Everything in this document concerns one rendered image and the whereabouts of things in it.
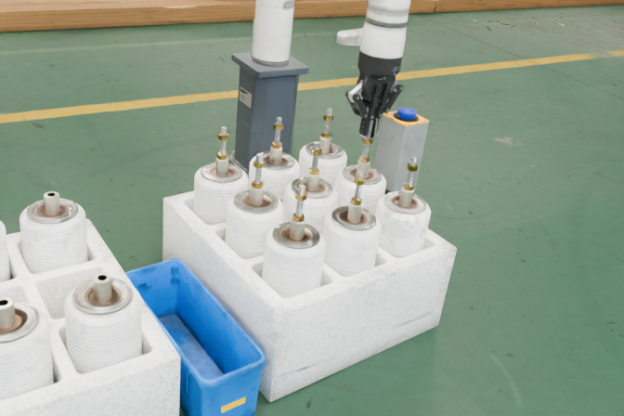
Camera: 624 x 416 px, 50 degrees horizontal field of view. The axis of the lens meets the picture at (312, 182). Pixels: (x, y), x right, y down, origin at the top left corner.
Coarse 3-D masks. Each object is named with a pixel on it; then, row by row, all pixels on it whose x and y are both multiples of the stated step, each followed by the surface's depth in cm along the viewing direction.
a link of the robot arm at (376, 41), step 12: (372, 24) 112; (348, 36) 116; (360, 36) 116; (372, 36) 112; (384, 36) 111; (396, 36) 112; (360, 48) 115; (372, 48) 113; (384, 48) 112; (396, 48) 113
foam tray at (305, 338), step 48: (192, 192) 129; (192, 240) 119; (432, 240) 123; (240, 288) 108; (336, 288) 107; (384, 288) 113; (432, 288) 122; (288, 336) 103; (336, 336) 111; (384, 336) 120; (288, 384) 108
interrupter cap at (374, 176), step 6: (348, 168) 129; (354, 168) 129; (372, 168) 130; (342, 174) 127; (348, 174) 126; (354, 174) 128; (372, 174) 128; (378, 174) 128; (348, 180) 125; (366, 180) 125; (372, 180) 125; (378, 180) 125
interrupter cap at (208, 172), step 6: (204, 168) 122; (210, 168) 123; (228, 168) 123; (234, 168) 123; (204, 174) 120; (210, 174) 121; (228, 174) 122; (234, 174) 122; (240, 174) 122; (210, 180) 119; (216, 180) 118; (222, 180) 119; (228, 180) 119; (234, 180) 120
